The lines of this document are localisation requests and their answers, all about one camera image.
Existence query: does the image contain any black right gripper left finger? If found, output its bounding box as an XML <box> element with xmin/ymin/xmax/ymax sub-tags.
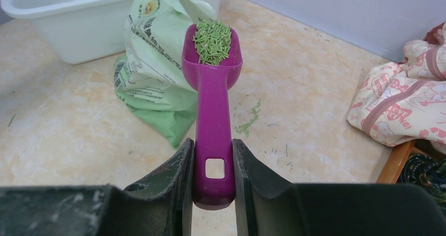
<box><xmin>1</xmin><ymin>139</ymin><xmax>195</xmax><ymax>235</ymax></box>

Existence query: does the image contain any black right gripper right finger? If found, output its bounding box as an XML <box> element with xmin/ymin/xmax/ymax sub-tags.
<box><xmin>232</xmin><ymin>139</ymin><xmax>445</xmax><ymax>235</ymax></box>

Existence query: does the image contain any purple plastic scoop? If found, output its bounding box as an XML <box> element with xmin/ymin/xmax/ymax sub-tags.
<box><xmin>181</xmin><ymin>24</ymin><xmax>243</xmax><ymax>210</ymax></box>

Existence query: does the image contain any green cat litter bag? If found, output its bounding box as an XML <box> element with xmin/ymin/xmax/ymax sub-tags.
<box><xmin>114</xmin><ymin>0</ymin><xmax>217</xmax><ymax>148</ymax></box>

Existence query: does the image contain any white plastic litter box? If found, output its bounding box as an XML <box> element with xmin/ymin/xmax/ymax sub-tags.
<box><xmin>1</xmin><ymin>0</ymin><xmax>220</xmax><ymax>66</ymax></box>

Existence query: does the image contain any spilled green litter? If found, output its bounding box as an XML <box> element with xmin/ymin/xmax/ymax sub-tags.
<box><xmin>234</xmin><ymin>99</ymin><xmax>261</xmax><ymax>138</ymax></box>

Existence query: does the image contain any green litter in scoop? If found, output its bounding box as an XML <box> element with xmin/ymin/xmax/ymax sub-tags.
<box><xmin>192</xmin><ymin>20</ymin><xmax>232</xmax><ymax>66</ymax></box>

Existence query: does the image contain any wooden tray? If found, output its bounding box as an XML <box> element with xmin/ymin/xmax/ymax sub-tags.
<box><xmin>376</xmin><ymin>139</ymin><xmax>445</xmax><ymax>183</ymax></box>

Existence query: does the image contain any dark patterned item left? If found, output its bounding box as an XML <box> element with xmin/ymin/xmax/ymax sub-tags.
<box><xmin>397</xmin><ymin>154</ymin><xmax>445</xmax><ymax>209</ymax></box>

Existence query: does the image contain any pink patterned cloth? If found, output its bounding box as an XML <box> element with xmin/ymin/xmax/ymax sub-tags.
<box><xmin>347</xmin><ymin>23</ymin><xmax>445</xmax><ymax>153</ymax></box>

